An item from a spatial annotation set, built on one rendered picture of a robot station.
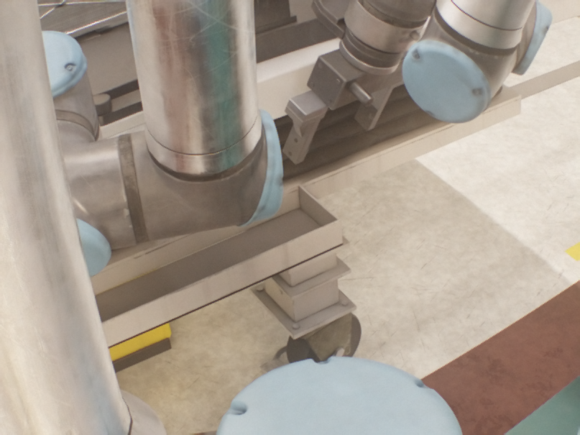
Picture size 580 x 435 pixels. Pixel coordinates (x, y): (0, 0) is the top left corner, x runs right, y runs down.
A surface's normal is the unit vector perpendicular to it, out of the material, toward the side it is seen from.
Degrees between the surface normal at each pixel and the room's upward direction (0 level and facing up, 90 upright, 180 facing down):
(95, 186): 47
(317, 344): 90
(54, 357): 82
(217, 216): 112
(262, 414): 5
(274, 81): 90
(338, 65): 25
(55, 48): 20
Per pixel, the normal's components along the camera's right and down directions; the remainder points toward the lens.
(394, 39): 0.11, 0.78
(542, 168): -0.09, -0.80
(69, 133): 0.58, -0.50
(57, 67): -0.01, -0.56
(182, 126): -0.22, 0.83
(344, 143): 0.21, -0.42
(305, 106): 0.28, -0.61
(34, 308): 0.67, 0.27
